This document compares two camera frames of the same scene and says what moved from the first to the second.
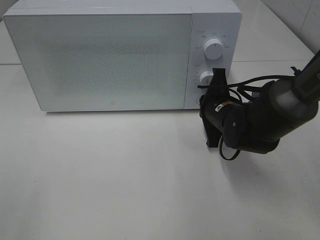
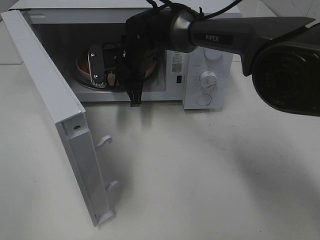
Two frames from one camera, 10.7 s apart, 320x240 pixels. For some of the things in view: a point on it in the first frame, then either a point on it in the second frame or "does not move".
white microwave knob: (205, 77) does not move
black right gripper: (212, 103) -> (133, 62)
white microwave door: (80, 62) -> (69, 115)
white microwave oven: (124, 54) does not move
